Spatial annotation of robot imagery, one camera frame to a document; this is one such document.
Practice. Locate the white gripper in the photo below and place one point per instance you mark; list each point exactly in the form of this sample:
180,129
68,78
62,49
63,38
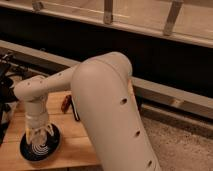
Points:
35,122

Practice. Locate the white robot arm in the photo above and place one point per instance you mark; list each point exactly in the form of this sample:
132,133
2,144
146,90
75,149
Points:
102,94

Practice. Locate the black ceramic bowl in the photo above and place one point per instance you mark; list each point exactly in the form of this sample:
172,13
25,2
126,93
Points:
42,145

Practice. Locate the black equipment at left edge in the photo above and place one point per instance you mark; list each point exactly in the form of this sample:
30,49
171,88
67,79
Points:
6,90

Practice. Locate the metal window frame rail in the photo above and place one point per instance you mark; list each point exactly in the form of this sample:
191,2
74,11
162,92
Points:
188,21

